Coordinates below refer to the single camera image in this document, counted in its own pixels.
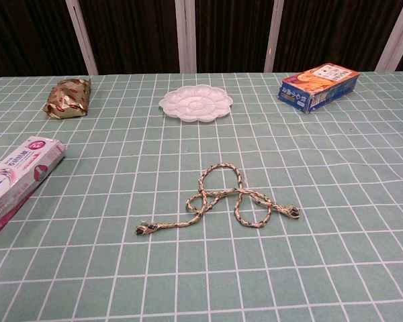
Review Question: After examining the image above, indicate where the beige braided rope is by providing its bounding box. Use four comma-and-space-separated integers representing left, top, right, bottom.
134, 162, 302, 237

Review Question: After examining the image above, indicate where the white flower-shaped paint palette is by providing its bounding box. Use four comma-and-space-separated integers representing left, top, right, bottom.
158, 85, 233, 125

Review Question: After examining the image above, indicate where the green checked tablecloth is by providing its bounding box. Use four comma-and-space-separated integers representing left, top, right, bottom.
0, 70, 403, 322

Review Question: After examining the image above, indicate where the orange blue biscuit box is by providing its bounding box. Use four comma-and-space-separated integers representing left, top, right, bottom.
277, 62, 361, 115

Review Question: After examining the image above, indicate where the black pleated curtain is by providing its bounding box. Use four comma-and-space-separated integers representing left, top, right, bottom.
0, 0, 403, 78

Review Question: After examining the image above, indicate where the gold foil snack packet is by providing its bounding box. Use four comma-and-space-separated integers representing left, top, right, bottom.
42, 76, 92, 120

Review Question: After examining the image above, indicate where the pink white toothpaste box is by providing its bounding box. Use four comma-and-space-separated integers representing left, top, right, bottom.
0, 136, 66, 241

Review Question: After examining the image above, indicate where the white frame post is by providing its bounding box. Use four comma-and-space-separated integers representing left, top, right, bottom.
65, 0, 99, 76
263, 0, 285, 73
375, 0, 403, 72
174, 0, 197, 74

